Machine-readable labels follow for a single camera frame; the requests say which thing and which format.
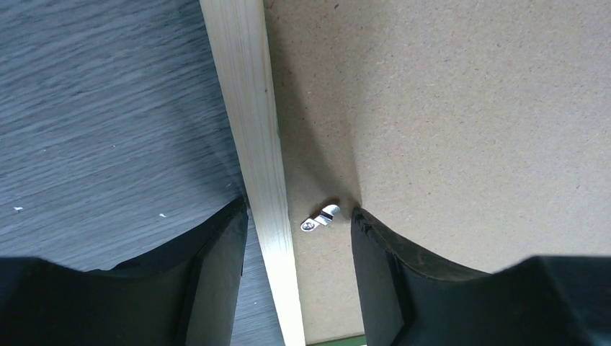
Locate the metal turn clip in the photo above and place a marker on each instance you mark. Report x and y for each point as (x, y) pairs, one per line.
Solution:
(323, 218)

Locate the brown backing board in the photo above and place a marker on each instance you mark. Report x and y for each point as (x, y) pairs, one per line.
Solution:
(478, 129)

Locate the wooden picture frame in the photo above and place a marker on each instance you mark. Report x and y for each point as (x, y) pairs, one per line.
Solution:
(238, 39)

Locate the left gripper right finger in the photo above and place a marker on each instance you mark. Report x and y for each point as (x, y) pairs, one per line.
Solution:
(412, 296)

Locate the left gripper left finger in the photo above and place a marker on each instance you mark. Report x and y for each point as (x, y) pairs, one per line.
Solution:
(183, 292)

